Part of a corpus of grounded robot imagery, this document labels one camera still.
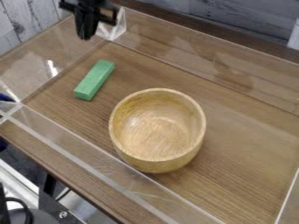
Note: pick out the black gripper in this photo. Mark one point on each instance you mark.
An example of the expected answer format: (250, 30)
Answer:
(89, 12)

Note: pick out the green rectangular block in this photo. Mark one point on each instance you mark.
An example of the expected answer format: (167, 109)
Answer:
(93, 80)

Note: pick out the brown wooden bowl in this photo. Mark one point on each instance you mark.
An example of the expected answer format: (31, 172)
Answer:
(156, 128)

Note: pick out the clear acrylic corner bracket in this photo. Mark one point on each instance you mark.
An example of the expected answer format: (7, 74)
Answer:
(111, 32)

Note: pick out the clear acrylic front wall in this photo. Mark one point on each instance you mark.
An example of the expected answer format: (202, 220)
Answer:
(116, 188)

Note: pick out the black metal mount plate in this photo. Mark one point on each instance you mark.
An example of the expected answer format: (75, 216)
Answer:
(53, 208)

